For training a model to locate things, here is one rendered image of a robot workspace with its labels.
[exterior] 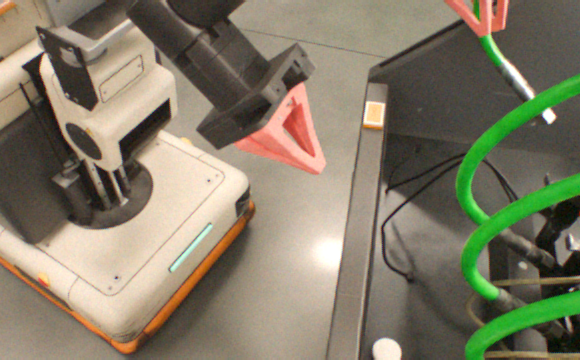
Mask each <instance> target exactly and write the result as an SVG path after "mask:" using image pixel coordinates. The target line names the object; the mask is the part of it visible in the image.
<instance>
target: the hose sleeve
mask: <svg viewBox="0 0 580 360"><path fill-rule="evenodd" d="M495 70H496V71H497V72H498V73H499V75H500V76H501V77H502V78H504V81H505V82H506V83H507V84H508V85H509V86H510V87H511V89H512V90H513V91H514V92H515V93H516V95H517V97H518V98H519V99H520V100H521V102H523V103H525V102H527V101H529V100H531V99H532V98H534V97H536V96H537V93H535V91H534V90H533V89H532V88H531V86H530V85H529V84H528V83H527V82H526V80H525V79H523V78H522V76H521V75H520V73H519V72H518V70H516V68H515V67H514V65H512V64H511V62H510V61H509V59H508V58H507V59H506V61H505V63H503V64H501V65H500V66H498V67H495Z"/></svg>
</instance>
